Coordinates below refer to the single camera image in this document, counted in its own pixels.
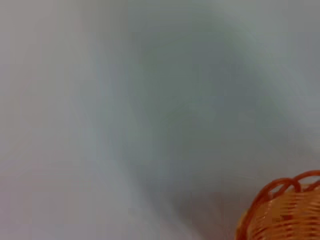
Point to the orange plastic woven basket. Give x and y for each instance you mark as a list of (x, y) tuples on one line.
[(287, 215)]

